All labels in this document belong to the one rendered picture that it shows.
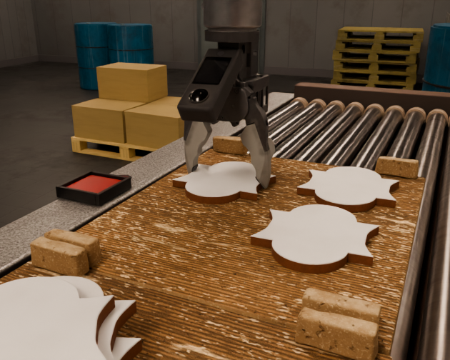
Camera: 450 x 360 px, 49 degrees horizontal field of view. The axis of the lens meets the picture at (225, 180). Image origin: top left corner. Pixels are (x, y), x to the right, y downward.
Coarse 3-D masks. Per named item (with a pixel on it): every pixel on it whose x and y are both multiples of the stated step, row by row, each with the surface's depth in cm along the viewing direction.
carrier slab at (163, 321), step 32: (128, 288) 45; (128, 320) 40; (160, 320) 40; (192, 320) 40; (224, 320) 40; (256, 320) 40; (160, 352) 37; (192, 352) 37; (224, 352) 37; (256, 352) 37; (288, 352) 37; (320, 352) 37
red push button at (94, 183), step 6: (84, 180) 72; (90, 180) 72; (96, 180) 72; (102, 180) 72; (108, 180) 72; (114, 180) 72; (120, 180) 72; (66, 186) 70; (72, 186) 70; (78, 186) 70; (84, 186) 70; (90, 186) 70; (96, 186) 70; (102, 186) 70; (108, 186) 70; (96, 192) 68
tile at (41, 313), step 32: (0, 288) 36; (32, 288) 36; (64, 288) 36; (0, 320) 33; (32, 320) 33; (64, 320) 33; (96, 320) 33; (0, 352) 30; (32, 352) 30; (64, 352) 30; (96, 352) 30
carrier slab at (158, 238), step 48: (144, 192) 66; (288, 192) 66; (144, 240) 53; (192, 240) 53; (240, 240) 53; (384, 240) 53; (192, 288) 45; (240, 288) 45; (288, 288) 45; (336, 288) 45; (384, 288) 45; (384, 336) 38
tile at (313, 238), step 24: (288, 216) 56; (312, 216) 56; (336, 216) 56; (264, 240) 52; (288, 240) 51; (312, 240) 51; (336, 240) 51; (360, 240) 51; (288, 264) 48; (312, 264) 46; (336, 264) 47
